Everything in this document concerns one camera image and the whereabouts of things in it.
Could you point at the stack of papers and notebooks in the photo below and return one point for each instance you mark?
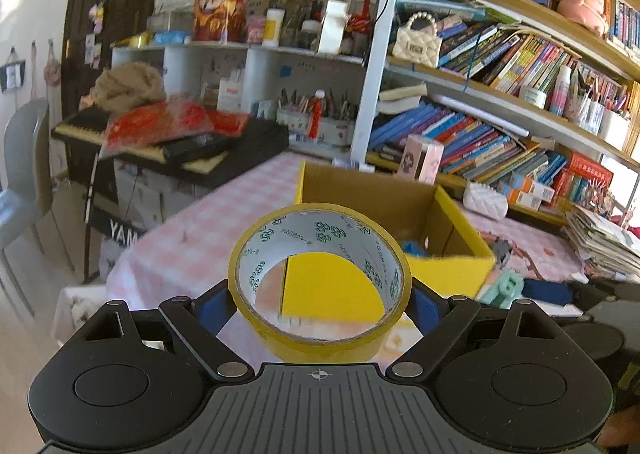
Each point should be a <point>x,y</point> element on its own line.
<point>606,250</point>

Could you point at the red dictionary book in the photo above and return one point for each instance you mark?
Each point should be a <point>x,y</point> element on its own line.
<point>584,167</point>

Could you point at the white quilted pouch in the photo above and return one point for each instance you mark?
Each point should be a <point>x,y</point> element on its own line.
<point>486,201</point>

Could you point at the orange white box lower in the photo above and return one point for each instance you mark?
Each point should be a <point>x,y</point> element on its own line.
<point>520,198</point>

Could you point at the black electronic keyboard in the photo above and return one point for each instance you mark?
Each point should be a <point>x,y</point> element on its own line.
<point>208,160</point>

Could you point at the blue object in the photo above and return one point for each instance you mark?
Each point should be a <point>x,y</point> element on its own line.
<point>414,248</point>

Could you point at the pink cartoon cylinder cup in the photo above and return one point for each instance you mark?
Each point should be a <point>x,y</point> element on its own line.
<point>421,159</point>

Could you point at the white pen holder box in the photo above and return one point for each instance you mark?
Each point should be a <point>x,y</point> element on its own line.
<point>613,129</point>

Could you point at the yellow tape roll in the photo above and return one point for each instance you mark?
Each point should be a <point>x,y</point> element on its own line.
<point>257,269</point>

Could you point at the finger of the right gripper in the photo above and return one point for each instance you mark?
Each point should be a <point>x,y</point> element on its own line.
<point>556,293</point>

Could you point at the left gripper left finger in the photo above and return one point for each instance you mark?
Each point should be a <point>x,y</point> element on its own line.
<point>197,322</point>

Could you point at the orange white box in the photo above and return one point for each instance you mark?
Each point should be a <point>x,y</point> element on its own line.
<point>520,198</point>
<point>532,187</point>

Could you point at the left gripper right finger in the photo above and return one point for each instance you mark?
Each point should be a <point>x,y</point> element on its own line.
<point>444,324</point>

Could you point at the beige cloth bundle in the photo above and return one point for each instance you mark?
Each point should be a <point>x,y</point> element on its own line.
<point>126,87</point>

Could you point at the grey chair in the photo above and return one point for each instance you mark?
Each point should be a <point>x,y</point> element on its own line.
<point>28,197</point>

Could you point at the orange white box upper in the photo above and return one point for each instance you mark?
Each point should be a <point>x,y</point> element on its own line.
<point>532,187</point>

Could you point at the cream quilted pearl handbag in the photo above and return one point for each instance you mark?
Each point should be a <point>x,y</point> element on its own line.
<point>418,47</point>

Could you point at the pink plush on shelf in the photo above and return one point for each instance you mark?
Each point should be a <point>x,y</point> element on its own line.
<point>587,13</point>

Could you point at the white milk carton box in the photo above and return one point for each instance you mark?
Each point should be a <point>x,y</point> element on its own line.
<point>332,29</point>

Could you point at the red packaged decorations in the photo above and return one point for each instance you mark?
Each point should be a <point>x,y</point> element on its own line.
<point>168,121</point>

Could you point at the yellow cardboard box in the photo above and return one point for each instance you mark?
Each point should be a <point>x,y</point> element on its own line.
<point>400,224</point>

